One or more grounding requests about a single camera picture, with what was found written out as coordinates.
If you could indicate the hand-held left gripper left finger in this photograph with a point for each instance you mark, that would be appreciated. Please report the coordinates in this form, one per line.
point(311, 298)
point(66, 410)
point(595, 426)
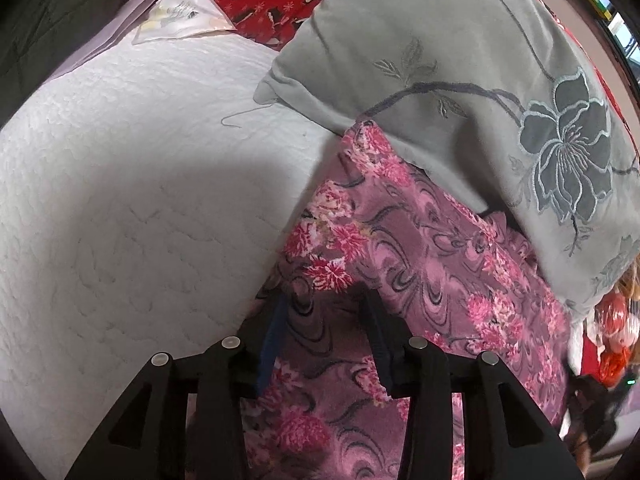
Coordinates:
point(272, 345)

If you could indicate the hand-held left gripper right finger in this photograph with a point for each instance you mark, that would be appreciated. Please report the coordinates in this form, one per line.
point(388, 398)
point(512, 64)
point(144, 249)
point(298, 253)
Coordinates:
point(380, 350)

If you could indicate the pink floral fleece top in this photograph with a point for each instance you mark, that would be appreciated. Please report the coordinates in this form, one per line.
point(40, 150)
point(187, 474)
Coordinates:
point(425, 270)

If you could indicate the plain red cloth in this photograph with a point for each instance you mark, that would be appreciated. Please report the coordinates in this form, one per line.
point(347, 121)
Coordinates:
point(591, 355)

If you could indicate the plastic bag with orange toy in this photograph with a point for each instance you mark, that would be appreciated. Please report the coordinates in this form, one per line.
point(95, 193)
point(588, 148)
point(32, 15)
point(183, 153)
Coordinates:
point(615, 320)

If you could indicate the white quilted bedspread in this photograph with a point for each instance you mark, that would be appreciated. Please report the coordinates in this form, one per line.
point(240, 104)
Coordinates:
point(125, 185)

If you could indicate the grey floral pillow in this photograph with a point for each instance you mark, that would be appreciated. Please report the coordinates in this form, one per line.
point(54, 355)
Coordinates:
point(450, 35)

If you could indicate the clear plastic packet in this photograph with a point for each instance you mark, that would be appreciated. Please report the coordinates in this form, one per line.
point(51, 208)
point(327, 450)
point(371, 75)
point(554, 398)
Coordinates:
point(185, 10)

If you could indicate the folded white paper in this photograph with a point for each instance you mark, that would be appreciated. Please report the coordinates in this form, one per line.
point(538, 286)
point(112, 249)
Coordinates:
point(110, 25)

